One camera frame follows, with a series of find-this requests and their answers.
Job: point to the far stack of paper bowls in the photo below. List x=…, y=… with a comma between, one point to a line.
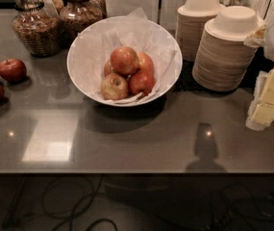
x=191, y=19

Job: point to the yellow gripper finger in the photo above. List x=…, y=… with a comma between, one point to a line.
x=256, y=39
x=261, y=110

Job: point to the stack of paper bowls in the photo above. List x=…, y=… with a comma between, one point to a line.
x=222, y=58
x=191, y=19

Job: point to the top red-yellow apple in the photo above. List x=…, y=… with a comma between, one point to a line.
x=124, y=60

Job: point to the right glass cereal jar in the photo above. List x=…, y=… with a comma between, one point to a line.
x=78, y=15

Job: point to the red apple on table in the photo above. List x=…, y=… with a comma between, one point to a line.
x=13, y=70

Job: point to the front right red apple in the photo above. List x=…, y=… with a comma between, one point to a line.
x=143, y=82

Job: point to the front left yellow-red apple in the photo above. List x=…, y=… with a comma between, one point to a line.
x=114, y=87

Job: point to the glass cereal jar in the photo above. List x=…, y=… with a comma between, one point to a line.
x=37, y=30
x=78, y=15

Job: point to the near stack of paper bowls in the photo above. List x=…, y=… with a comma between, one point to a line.
x=222, y=58

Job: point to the back right red apple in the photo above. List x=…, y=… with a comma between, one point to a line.
x=145, y=62

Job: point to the white paper bowl liner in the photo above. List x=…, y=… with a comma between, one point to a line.
x=94, y=48

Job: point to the left glass cereal jar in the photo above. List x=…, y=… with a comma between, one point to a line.
x=37, y=30

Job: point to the hidden back left apple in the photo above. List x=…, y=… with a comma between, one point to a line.
x=108, y=68

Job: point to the white bowl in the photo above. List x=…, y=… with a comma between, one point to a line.
x=88, y=71

